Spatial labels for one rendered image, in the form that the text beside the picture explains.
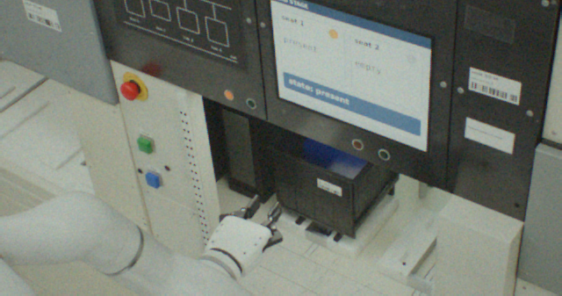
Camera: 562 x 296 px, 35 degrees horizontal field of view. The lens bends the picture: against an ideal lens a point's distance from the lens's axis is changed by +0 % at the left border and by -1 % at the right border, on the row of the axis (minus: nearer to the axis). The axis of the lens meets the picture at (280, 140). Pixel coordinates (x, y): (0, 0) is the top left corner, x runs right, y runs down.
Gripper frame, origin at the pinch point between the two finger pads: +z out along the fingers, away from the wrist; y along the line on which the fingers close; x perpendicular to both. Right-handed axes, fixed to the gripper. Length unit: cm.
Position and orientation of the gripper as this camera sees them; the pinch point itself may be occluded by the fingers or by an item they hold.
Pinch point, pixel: (263, 210)
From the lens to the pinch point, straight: 170.9
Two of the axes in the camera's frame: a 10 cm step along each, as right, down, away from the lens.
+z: 4.7, -6.0, 6.5
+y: 8.8, 2.6, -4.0
